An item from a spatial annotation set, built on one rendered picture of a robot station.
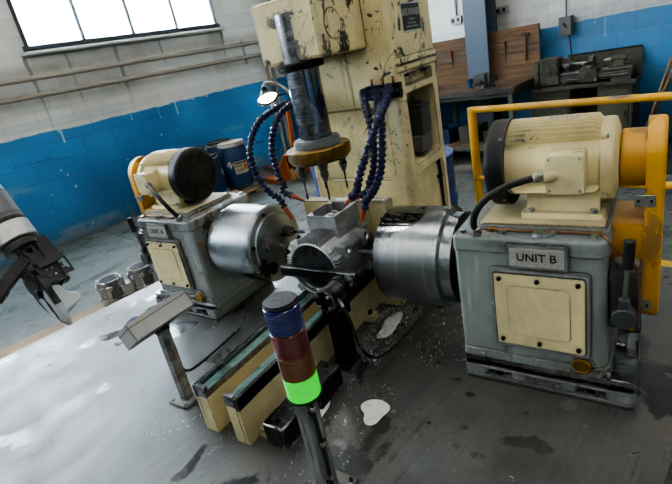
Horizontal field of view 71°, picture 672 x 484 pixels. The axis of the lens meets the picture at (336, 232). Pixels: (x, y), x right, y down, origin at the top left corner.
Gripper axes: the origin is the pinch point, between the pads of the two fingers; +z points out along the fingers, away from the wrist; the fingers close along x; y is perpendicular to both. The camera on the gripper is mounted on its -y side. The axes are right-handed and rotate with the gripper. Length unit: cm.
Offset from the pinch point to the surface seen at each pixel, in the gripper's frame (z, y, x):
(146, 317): 9.4, 13.5, -3.5
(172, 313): 12.0, 19.3, -3.4
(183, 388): 28.4, 16.0, 9.6
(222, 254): 4, 51, 9
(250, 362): 33.4, 25.7, -7.3
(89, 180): -235, 272, 444
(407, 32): -12, 96, -62
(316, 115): -7, 65, -42
